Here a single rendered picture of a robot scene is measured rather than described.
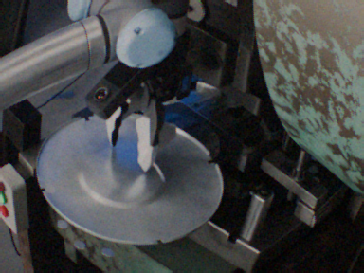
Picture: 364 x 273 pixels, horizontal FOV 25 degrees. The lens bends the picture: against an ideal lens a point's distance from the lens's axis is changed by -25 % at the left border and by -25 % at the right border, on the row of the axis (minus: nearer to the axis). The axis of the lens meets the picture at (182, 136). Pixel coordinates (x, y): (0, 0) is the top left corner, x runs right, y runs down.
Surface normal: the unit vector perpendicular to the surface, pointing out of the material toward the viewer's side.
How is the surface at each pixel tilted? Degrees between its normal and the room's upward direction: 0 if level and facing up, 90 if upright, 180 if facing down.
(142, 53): 90
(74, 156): 3
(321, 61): 104
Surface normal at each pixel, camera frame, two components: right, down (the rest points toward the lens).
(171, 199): 0.12, -0.78
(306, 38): -0.71, 0.47
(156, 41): 0.43, 0.58
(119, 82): -0.26, -0.51
